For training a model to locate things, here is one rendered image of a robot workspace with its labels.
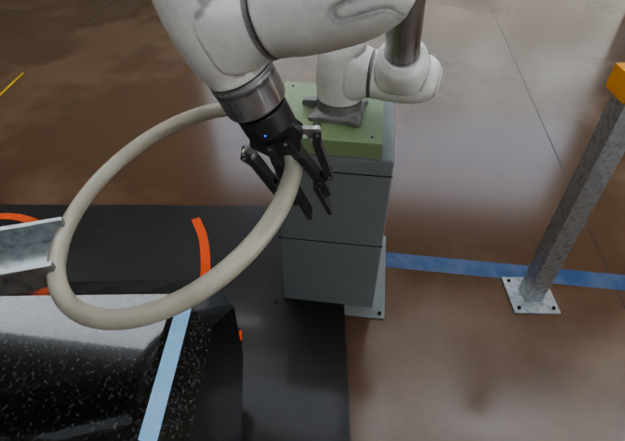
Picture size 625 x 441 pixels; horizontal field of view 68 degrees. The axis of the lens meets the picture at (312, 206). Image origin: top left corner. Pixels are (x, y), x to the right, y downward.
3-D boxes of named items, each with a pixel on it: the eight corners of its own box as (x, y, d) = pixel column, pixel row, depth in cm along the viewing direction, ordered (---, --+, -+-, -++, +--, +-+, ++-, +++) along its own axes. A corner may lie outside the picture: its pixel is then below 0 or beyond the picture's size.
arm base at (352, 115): (310, 93, 171) (310, 79, 167) (368, 100, 167) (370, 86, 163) (296, 119, 158) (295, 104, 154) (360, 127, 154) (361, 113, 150)
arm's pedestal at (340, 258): (288, 228, 240) (282, 87, 187) (385, 237, 236) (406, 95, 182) (270, 307, 204) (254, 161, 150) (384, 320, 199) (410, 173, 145)
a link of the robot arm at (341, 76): (323, 82, 166) (324, 20, 151) (373, 88, 162) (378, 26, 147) (310, 104, 154) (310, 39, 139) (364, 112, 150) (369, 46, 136)
